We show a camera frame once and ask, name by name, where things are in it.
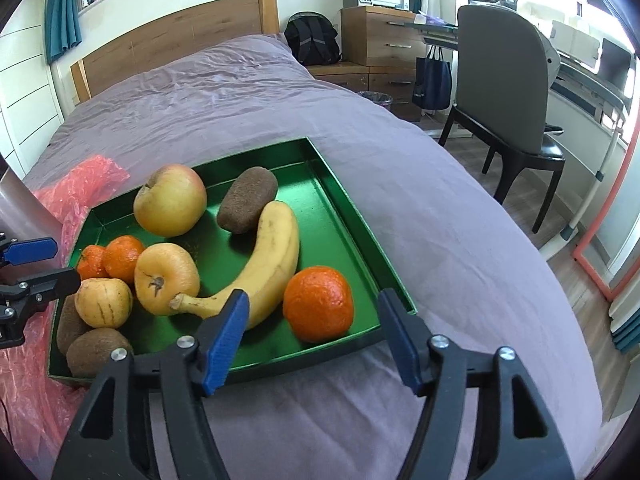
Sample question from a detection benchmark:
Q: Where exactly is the dark blue bag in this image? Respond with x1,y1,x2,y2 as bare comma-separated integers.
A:
412,45,453,110

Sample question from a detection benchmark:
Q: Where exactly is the black monitor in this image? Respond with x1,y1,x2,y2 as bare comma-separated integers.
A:
597,37,634,97

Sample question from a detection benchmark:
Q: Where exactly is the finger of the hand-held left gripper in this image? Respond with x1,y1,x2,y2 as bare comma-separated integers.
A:
0,232,57,267
0,266,81,316

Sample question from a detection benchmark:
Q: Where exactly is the round yellow fruit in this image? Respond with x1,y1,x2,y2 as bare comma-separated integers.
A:
133,242,201,317

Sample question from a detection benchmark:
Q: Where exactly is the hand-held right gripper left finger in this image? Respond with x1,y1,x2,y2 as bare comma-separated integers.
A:
52,288,251,480

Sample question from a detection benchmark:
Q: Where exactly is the grey chair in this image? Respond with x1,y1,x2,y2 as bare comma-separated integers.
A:
438,4,569,234

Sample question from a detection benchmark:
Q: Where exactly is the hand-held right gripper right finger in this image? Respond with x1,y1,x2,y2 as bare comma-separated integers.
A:
377,287,576,480

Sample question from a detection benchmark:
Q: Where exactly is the wire trash bin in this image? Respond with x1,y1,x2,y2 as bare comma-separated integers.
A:
357,90,394,111

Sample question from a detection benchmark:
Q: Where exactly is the brown kiwi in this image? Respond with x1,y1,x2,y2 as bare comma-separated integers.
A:
66,328,135,379
56,293,91,356
216,166,279,235

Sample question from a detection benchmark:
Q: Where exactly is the bed with purple sheet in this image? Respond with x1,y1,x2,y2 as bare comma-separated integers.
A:
0,33,604,480

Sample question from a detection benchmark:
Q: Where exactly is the pink plastic sheet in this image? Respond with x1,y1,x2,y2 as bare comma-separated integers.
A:
0,154,131,463

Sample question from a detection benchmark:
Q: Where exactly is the yellow-green apple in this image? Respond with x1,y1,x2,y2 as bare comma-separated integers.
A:
132,163,208,238

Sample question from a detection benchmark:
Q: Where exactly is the orange frame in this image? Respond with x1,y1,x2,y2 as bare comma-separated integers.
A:
572,119,640,302

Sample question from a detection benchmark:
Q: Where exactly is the wooden drawer chest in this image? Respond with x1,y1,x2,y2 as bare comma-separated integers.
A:
341,6,426,69

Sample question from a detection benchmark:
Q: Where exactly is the green tray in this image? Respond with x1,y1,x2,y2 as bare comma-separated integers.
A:
46,137,419,386

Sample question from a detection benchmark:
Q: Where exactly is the orange tangerine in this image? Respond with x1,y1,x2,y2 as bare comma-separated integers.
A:
283,266,355,344
103,235,146,285
75,244,109,281

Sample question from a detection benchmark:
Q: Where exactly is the wooden headboard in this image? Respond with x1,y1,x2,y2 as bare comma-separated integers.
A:
69,0,280,106

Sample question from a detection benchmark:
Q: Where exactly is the teal curtain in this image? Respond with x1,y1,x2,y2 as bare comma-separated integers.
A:
609,304,640,357
44,0,82,65

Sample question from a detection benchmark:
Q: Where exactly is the low wooden drawer cabinet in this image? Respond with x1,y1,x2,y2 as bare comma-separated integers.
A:
304,62,426,124

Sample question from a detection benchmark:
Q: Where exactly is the white wardrobe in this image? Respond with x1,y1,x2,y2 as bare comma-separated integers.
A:
0,0,64,177

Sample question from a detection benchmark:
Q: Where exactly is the small striped yellow fruit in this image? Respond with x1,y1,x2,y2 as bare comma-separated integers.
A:
74,277,134,330

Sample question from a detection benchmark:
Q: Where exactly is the black backpack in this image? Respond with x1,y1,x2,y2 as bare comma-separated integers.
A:
283,11,344,67

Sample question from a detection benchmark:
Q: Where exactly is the yellow banana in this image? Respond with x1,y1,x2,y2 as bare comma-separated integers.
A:
169,200,301,331

